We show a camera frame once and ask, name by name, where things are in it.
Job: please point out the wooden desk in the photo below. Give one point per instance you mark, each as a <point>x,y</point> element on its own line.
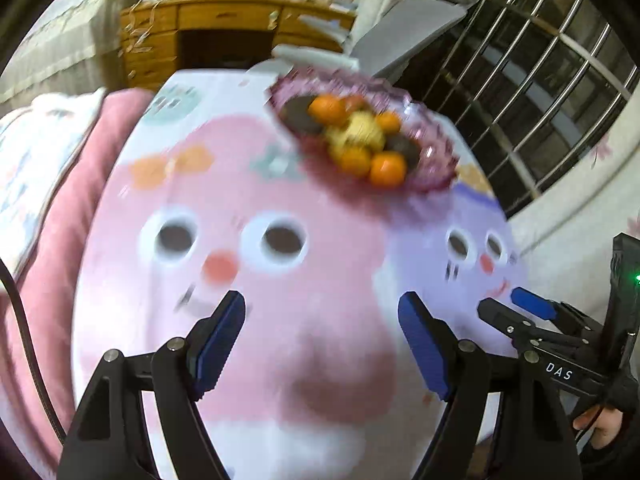
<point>225,17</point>

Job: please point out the white patterned pillow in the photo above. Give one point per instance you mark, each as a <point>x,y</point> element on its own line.
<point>35,170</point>

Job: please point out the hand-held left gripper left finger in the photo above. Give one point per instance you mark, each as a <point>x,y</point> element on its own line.
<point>220,340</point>

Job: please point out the purple glass fruit bowl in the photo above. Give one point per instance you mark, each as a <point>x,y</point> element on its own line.
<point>430,170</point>

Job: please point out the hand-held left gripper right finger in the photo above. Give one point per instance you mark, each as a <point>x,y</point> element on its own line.
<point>425,350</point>

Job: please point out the metal window grille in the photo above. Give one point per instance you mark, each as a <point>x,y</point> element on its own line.
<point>540,90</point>

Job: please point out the pink quilt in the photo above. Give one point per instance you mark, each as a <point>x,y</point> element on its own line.
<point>55,310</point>

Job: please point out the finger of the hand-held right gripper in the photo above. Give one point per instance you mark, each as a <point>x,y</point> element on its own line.
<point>532,302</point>
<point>510,327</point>

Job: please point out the small orange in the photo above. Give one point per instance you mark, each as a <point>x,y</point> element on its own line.
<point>327,109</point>
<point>389,121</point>

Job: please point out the white floral cloth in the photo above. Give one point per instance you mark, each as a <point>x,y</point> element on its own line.
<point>575,210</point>

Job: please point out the grey chair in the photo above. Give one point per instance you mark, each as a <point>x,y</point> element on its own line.
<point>400,30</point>

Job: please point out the person's right hand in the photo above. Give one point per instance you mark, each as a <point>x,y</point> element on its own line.
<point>597,427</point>

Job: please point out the yellow-green pear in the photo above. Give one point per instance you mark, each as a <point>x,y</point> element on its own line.
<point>357,132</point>

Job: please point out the red apple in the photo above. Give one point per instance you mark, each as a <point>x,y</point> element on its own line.
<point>355,102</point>

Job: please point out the dark avocado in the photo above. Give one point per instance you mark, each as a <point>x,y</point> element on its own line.
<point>300,116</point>

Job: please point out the large orange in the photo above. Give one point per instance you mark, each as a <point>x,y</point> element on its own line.
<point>387,169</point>
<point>354,160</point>

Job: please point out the printed cartoon blanket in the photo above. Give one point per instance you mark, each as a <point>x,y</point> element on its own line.
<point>300,260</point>

